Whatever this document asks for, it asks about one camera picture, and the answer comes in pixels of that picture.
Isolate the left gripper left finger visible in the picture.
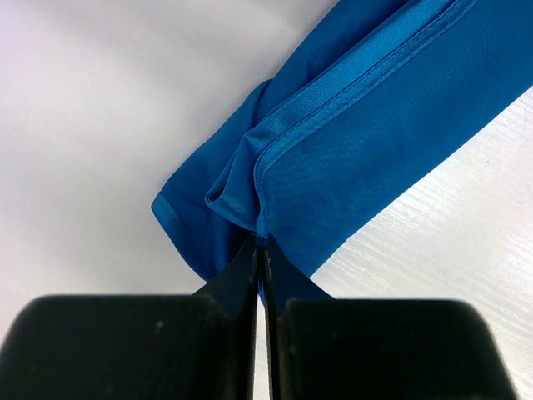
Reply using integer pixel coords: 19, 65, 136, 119
1, 237, 258, 399

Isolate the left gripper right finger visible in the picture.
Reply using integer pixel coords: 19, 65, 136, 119
261, 240, 516, 399

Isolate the blue cloth napkin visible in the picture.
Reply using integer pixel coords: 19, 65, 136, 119
151, 1, 532, 280

